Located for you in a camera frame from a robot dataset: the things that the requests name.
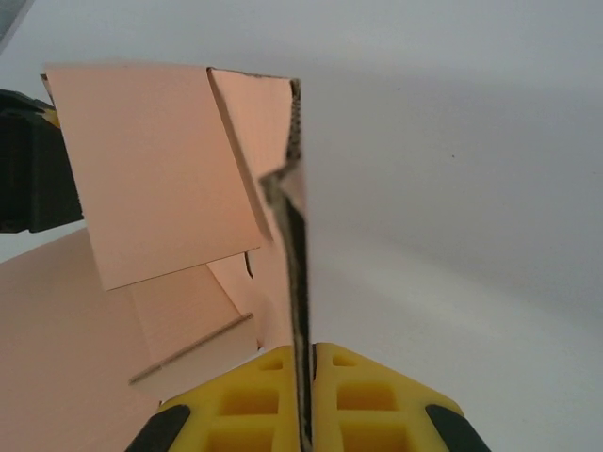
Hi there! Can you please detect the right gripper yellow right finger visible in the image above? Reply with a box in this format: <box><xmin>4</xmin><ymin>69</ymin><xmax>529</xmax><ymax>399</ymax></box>
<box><xmin>308</xmin><ymin>342</ymin><xmax>491</xmax><ymax>452</ymax></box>

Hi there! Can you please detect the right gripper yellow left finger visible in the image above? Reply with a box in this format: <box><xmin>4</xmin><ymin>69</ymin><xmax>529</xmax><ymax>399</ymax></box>
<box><xmin>124</xmin><ymin>345</ymin><xmax>302</xmax><ymax>452</ymax></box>

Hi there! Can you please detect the brown cardboard box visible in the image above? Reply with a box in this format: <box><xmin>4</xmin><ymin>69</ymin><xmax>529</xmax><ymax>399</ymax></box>
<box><xmin>0</xmin><ymin>63</ymin><xmax>315</xmax><ymax>452</ymax></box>

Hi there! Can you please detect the aluminium frame post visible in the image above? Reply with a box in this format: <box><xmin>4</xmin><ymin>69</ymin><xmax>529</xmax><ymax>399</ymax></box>
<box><xmin>0</xmin><ymin>0</ymin><xmax>35</xmax><ymax>49</ymax></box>

